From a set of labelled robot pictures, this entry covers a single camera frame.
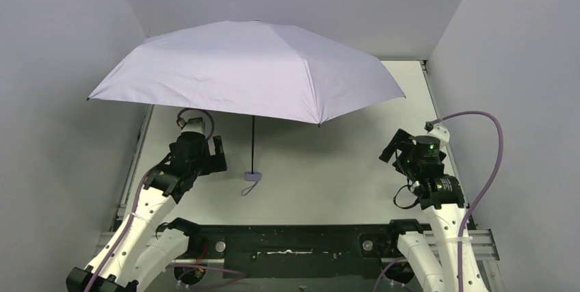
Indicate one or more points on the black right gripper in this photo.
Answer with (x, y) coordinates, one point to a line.
(392, 148)

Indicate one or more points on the lavender folding umbrella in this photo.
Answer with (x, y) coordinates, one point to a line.
(252, 68)

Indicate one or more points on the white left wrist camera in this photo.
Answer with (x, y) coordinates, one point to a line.
(192, 125)

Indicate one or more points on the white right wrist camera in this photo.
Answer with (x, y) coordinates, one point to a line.
(438, 131)

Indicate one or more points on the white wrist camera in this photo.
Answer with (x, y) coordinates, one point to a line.
(438, 131)
(192, 125)

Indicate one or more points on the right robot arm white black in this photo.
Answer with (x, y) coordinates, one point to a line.
(420, 159)

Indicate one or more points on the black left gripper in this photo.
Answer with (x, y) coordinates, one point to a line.
(217, 153)

